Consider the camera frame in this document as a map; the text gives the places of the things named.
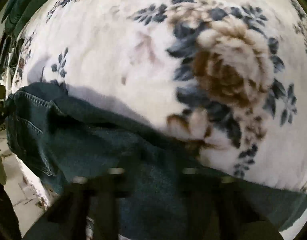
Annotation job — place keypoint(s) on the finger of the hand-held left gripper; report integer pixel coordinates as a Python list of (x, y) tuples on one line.
[(0, 110)]

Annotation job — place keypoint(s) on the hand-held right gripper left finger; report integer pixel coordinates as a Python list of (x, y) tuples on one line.
[(76, 205)]

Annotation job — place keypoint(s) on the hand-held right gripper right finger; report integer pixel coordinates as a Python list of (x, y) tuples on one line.
[(218, 205)]

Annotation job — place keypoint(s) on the dark blue denim pants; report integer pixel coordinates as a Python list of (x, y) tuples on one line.
[(98, 140)]

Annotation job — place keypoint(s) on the folded teal plush blanket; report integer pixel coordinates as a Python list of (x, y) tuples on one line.
[(23, 2)]

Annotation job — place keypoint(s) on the floral printed blanket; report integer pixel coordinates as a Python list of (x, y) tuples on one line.
[(123, 55)]

